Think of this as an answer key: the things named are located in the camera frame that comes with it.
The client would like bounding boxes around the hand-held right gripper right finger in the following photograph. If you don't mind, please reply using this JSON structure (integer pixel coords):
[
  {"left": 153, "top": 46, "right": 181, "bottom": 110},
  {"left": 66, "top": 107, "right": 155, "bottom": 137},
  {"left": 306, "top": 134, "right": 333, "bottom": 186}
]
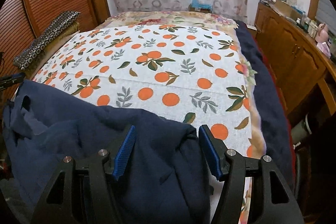
[{"left": 198, "top": 124, "right": 305, "bottom": 224}]

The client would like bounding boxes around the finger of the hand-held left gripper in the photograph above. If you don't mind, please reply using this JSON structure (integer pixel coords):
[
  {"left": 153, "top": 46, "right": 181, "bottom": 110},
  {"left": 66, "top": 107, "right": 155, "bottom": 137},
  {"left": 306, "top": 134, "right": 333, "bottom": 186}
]
[{"left": 0, "top": 73, "right": 24, "bottom": 92}]

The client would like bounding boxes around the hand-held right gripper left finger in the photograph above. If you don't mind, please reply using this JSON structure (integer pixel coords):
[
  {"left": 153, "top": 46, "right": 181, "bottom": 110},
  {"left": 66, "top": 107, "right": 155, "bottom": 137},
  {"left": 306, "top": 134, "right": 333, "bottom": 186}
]
[{"left": 31, "top": 124, "right": 137, "bottom": 224}]

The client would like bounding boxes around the navy printed t-shirt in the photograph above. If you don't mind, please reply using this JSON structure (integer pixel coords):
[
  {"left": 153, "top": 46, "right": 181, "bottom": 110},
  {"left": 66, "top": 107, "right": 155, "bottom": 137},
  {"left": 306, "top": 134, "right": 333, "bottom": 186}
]
[{"left": 3, "top": 80, "right": 210, "bottom": 224}]

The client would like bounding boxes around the dark circle-patterned garment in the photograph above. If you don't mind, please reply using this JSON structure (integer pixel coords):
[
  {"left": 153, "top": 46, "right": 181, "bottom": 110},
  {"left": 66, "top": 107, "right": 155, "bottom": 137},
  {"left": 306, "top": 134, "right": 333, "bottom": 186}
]
[{"left": 13, "top": 11, "right": 81, "bottom": 71}]

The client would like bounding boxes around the navy blanket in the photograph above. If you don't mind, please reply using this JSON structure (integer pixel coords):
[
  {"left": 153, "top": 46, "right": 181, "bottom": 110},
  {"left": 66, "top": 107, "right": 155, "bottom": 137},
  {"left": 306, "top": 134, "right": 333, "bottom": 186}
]
[{"left": 235, "top": 20, "right": 296, "bottom": 188}]

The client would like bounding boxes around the white orange-print bedsheet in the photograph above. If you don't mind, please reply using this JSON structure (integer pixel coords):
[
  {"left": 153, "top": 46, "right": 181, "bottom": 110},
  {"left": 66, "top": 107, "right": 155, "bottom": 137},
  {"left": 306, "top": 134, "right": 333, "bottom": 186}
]
[{"left": 31, "top": 24, "right": 267, "bottom": 224}]

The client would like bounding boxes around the wooden sideboard cabinet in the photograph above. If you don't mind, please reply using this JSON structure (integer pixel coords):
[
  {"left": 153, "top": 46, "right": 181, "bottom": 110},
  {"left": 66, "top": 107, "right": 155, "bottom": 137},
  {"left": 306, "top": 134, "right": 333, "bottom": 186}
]
[{"left": 255, "top": 1, "right": 336, "bottom": 119}]

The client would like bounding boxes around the floral quilt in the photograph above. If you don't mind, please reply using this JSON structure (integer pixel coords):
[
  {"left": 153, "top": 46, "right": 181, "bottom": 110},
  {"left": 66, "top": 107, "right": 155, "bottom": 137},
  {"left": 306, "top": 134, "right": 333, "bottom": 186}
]
[{"left": 105, "top": 11, "right": 268, "bottom": 224}]

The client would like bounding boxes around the blue bag on box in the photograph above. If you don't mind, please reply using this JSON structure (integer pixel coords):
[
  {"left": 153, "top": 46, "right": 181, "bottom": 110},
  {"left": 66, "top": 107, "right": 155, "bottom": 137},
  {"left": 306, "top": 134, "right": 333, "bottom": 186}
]
[{"left": 188, "top": 0, "right": 213, "bottom": 13}]

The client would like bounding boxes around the pink tissue pack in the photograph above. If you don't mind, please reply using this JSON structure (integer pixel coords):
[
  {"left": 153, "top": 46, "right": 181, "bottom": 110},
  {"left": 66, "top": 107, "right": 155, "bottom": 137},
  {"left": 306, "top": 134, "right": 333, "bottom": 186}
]
[{"left": 319, "top": 42, "right": 332, "bottom": 58}]

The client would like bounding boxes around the cluster of small bottles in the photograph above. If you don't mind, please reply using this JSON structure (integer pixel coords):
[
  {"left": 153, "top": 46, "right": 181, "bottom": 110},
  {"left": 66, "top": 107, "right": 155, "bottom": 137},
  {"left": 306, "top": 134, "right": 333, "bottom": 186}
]
[{"left": 295, "top": 17, "right": 319, "bottom": 37}]

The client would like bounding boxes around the pink bottle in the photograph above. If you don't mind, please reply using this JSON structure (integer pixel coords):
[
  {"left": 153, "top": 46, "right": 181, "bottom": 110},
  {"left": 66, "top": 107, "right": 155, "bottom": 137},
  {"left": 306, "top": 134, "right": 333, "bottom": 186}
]
[{"left": 316, "top": 23, "right": 328, "bottom": 43}]

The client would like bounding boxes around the open cardboard box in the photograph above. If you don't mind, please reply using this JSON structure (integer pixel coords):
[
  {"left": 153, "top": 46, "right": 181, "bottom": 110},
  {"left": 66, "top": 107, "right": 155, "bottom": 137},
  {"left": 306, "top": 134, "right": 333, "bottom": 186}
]
[{"left": 272, "top": 0, "right": 297, "bottom": 18}]

